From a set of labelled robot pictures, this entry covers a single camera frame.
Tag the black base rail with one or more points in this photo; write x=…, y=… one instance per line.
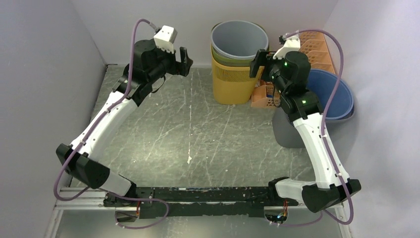
x=253, y=201

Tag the orange mesh file organizer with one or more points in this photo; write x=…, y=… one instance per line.
x=313, y=44

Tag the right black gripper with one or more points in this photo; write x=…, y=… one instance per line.
x=262, y=59

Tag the olive green mesh bin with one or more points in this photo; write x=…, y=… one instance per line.
x=225, y=61

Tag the light grey plastic bin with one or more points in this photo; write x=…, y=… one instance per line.
x=238, y=39

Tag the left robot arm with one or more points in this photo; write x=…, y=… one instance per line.
x=81, y=157

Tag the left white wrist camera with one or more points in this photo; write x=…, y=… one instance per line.
x=164, y=39

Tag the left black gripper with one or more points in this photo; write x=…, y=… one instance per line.
x=186, y=62

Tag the aluminium frame rail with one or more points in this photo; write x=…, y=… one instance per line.
x=77, y=199

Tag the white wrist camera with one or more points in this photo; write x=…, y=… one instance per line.
x=164, y=39
x=290, y=44

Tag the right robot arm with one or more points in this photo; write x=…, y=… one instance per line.
x=332, y=184

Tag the yellow mesh bin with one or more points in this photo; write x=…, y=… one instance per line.
x=232, y=85

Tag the dark grey mesh bin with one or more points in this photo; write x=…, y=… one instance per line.
x=287, y=136

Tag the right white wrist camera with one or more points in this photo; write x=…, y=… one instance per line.
x=290, y=44

